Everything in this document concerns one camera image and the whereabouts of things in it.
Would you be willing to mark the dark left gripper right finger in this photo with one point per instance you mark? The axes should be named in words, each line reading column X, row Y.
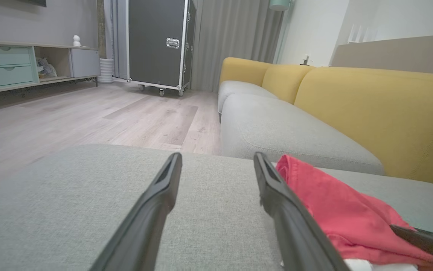
column 295, row 233

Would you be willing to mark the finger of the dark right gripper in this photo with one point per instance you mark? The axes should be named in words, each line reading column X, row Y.
column 431, row 242

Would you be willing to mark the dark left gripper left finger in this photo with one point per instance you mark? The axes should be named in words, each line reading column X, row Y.
column 145, row 226

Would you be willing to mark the red basketball jersey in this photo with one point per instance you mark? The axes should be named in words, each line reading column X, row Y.
column 333, row 207

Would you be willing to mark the grey sofa seat cushion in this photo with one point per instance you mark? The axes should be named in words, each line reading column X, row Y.
column 239, row 88
column 276, row 128

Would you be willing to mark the yellow sofa backrest cushion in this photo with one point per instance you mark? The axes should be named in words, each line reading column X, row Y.
column 280, row 81
column 389, row 113
column 241, row 69

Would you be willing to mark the white ribbed cylinder bin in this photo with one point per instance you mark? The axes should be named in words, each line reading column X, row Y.
column 106, row 71

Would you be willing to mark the small dark white gadget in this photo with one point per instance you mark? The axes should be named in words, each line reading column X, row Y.
column 305, row 60

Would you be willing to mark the grey cabinet door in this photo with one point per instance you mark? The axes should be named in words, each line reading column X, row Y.
column 84, row 62

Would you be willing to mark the black wheeled flight case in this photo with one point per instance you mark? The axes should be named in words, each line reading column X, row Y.
column 156, row 41

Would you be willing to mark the grey plush toy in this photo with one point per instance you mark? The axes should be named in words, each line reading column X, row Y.
column 46, row 68

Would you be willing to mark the wooden tv cabinet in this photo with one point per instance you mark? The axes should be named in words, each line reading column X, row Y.
column 20, row 84

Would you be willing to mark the beige partition counter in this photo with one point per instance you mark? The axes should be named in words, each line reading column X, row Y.
column 397, row 54

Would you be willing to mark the small white round figure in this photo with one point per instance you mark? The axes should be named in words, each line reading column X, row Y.
column 76, row 40

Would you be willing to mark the mint green drawer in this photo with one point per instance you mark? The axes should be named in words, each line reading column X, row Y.
column 9, row 75
column 3, row 55

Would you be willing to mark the grey curtain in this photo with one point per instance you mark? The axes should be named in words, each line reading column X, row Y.
column 235, row 34

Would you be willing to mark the teal floor lamp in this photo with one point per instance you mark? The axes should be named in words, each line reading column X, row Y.
column 278, row 4

